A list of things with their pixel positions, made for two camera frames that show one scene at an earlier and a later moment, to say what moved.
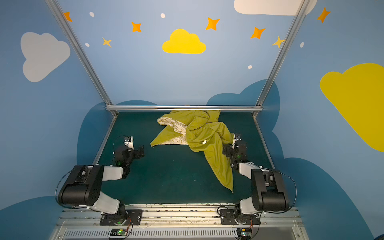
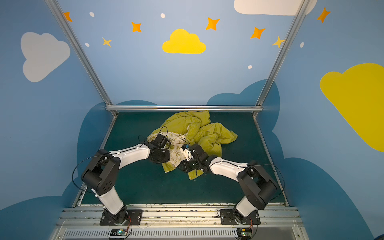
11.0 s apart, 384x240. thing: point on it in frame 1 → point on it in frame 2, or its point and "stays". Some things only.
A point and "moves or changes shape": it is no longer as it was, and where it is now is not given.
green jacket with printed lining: x=201 y=131 moves or changes shape
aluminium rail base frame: x=279 y=223 stays
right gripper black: x=229 y=150 → x=191 y=159
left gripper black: x=138 y=152 → x=165 y=154
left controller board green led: x=118 y=232 stays
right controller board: x=244 y=233 stays
